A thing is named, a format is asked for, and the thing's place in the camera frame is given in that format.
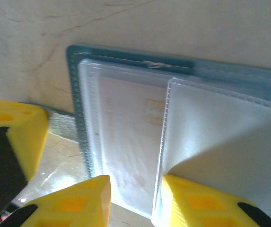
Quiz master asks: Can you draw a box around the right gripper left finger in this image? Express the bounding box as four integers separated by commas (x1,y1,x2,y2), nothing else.
0,174,112,227

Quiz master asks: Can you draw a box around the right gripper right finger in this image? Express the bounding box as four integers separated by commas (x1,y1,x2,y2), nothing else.
161,174,271,227

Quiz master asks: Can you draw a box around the white credit card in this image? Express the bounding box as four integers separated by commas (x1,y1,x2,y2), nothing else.
98,77,170,209

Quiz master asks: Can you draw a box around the blue card holder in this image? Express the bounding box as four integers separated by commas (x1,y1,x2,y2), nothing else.
46,44,271,227

